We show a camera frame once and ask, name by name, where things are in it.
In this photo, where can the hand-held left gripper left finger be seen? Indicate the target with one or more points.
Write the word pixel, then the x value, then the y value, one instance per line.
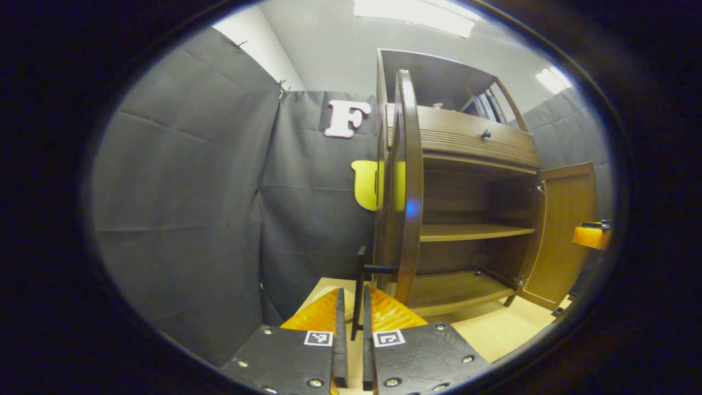
pixel 340 351

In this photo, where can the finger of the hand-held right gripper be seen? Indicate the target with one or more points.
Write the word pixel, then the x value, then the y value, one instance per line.
pixel 589 237

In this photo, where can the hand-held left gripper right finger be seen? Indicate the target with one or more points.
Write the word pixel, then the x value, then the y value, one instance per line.
pixel 367 356

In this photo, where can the wooden shoe cabinet door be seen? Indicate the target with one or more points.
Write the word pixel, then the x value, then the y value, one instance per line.
pixel 408 164
pixel 565 230

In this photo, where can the wooden double-door shoe cabinet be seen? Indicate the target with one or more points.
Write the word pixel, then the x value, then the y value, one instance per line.
pixel 460 192

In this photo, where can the wooden cabinet shelf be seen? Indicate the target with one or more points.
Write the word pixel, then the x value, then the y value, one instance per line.
pixel 471 232

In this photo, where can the wooden cabinet drawer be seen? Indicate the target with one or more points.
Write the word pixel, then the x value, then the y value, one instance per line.
pixel 466 129

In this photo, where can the small ceiling light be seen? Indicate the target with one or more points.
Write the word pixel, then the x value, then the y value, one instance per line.
pixel 554 80

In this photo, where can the grey-blue book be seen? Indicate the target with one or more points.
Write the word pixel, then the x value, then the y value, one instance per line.
pixel 487 108

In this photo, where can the dark blue book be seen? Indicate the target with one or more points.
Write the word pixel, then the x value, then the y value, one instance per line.
pixel 473 107

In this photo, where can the black backdrop cloth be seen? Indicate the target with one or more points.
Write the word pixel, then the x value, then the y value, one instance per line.
pixel 192 192

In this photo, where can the large ceiling light panel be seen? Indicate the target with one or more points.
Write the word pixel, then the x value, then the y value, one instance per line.
pixel 417 16

